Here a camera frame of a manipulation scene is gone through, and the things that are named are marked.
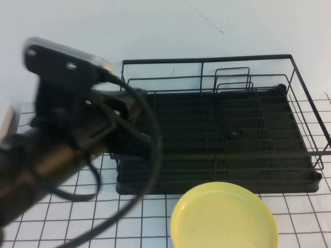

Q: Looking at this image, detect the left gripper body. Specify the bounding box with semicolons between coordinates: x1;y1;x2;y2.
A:
33;76;123;152

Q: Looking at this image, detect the black wire dish rack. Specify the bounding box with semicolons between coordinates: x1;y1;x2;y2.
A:
110;54;331;182

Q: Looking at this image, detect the short black looped cable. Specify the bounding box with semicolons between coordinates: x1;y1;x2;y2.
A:
35;154;102;203

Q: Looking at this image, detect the beige box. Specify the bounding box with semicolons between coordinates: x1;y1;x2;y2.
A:
0;102;22;135

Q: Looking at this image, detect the long black camera cable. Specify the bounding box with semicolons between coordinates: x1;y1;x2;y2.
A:
66;73;163;248

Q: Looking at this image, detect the black plastic drip tray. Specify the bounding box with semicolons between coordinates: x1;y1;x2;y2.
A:
115;84;323;195

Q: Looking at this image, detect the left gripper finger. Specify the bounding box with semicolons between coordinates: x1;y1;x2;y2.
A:
108;122;153;157
117;87;148;122

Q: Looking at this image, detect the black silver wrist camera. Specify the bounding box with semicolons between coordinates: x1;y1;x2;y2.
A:
21;37;116;84

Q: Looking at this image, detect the yellow round plate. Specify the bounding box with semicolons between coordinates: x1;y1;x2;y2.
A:
170;181;280;248

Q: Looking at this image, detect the white black-grid tablecloth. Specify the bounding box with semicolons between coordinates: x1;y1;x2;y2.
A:
0;92;331;248

